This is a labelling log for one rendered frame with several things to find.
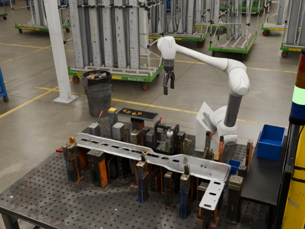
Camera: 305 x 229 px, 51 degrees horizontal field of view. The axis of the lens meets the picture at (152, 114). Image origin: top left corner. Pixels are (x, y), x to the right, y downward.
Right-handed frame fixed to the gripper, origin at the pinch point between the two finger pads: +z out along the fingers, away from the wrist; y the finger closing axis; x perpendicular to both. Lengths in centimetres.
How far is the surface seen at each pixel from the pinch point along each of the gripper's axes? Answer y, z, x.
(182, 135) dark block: 5.9, 34.3, 13.7
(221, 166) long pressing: 20, 46, 49
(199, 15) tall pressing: -890, 87, -249
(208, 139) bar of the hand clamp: 9.8, 31.1, 35.8
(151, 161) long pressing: 33, 46, -2
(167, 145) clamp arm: 12.6, 42.1, 3.5
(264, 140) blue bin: -25, 43, 73
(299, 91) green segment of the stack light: 91, -46, 90
